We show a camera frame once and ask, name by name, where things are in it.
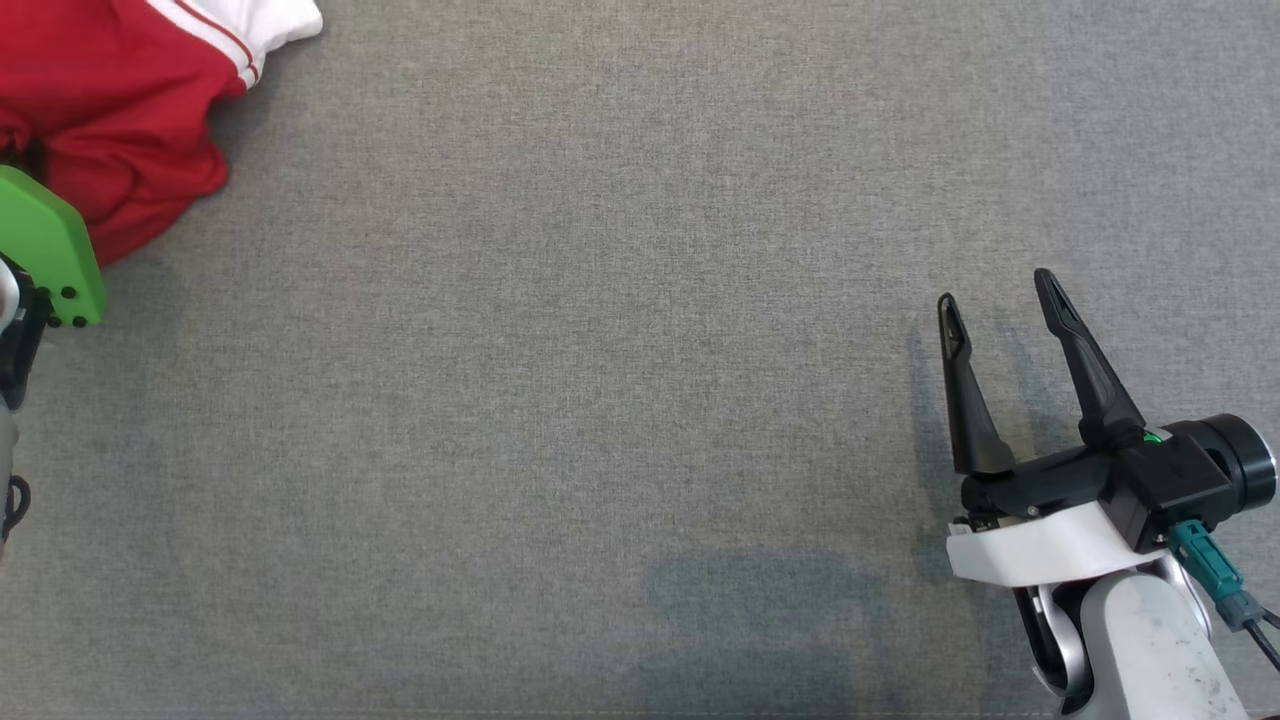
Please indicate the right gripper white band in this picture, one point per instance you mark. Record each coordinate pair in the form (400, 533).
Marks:
(1050, 548)

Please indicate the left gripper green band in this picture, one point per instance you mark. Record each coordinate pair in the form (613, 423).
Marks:
(45, 250)

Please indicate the red basketball jersey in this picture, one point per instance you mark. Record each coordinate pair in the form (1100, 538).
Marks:
(120, 50)

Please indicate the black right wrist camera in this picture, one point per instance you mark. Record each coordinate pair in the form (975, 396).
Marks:
(1190, 470)

